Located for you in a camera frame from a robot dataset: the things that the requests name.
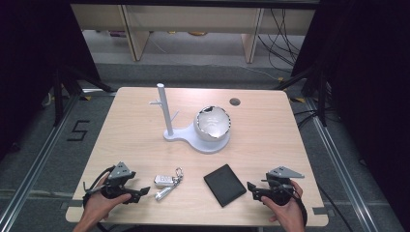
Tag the beige wooden bench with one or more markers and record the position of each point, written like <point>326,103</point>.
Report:
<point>193,19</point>

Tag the black wallet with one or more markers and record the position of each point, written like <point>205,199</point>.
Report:
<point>225,185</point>

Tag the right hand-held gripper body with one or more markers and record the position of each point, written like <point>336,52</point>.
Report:
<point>278,190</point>

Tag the black curtain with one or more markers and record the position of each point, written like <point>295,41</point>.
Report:
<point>32,48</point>
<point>370,64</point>

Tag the foil bowl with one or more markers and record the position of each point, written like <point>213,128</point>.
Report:
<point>213,124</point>

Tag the yellow floor tape piece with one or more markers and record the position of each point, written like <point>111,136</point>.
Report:
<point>85,98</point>
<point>298,100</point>

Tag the aluminium floor rail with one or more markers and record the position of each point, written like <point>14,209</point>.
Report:
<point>35,164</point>
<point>341,167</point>

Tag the black metal stand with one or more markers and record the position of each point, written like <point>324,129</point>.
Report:
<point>322,96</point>
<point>58,96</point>

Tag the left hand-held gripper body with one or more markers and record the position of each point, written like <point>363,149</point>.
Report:
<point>116,187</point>

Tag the person's left hand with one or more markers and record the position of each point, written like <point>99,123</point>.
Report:
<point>96,208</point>

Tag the key bunch with white fob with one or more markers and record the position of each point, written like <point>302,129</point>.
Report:
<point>162,181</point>

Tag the white key stand with tray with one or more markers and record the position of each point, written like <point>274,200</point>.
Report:
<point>208,146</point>

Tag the person's right hand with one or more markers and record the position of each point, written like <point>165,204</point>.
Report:
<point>290,211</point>

